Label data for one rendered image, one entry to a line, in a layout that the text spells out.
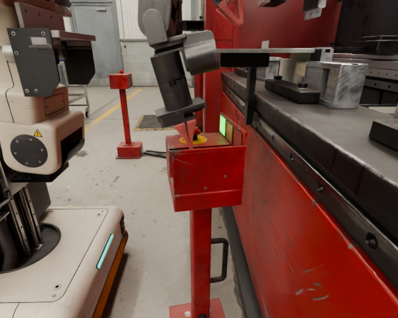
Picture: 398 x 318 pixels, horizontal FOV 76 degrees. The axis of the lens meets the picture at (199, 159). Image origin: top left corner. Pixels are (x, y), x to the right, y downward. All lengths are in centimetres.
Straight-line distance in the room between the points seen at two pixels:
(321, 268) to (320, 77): 45
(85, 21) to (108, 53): 95
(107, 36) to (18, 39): 747
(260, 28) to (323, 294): 148
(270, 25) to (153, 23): 129
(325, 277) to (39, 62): 76
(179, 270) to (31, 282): 63
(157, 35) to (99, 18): 782
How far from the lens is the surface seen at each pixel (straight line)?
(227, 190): 58
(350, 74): 66
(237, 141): 58
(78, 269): 107
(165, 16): 51
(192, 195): 57
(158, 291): 130
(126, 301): 129
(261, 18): 172
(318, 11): 85
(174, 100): 51
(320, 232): 46
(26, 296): 106
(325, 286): 47
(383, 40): 93
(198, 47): 50
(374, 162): 36
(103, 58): 828
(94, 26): 835
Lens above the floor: 100
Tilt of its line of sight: 23 degrees down
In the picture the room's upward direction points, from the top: straight up
